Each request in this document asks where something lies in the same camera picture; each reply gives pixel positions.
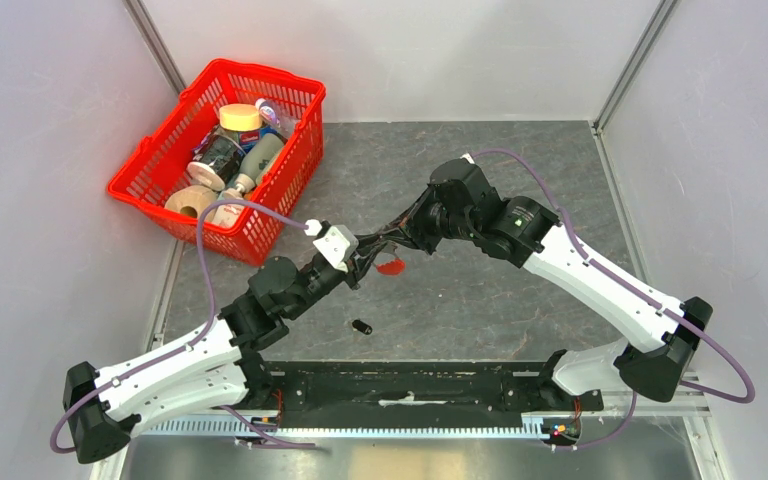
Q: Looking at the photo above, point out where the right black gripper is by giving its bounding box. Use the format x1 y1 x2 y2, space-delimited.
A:
377 186 477 255

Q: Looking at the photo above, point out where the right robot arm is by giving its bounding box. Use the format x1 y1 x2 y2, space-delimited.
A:
379 158 713 409

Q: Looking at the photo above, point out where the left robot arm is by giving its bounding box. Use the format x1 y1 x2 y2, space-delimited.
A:
63 235 395 464

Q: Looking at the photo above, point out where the grey green bottle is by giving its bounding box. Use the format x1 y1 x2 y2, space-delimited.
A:
230 133 284 194

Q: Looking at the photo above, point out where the white red small bottle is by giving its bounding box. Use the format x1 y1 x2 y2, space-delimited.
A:
210 187 245 228

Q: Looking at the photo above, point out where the dark jar with beige lid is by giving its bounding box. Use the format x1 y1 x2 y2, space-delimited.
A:
186 133 244 191

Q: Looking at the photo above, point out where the jar with yellow lid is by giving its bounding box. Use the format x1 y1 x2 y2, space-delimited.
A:
218 103 263 132

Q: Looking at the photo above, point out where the tape roll beige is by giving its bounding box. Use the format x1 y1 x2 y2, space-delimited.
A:
164 185 218 219

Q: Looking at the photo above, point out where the red plastic basket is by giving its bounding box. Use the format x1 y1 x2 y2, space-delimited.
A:
107 59 326 266

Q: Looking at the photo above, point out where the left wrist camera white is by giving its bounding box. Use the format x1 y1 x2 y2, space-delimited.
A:
304 219 359 273

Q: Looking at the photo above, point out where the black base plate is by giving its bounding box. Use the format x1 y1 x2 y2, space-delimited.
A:
234 361 604 429

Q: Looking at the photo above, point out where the slotted aluminium rail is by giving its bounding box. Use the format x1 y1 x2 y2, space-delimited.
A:
133 411 581 440

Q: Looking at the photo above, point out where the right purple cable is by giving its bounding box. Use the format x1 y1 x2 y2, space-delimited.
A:
463 149 756 452

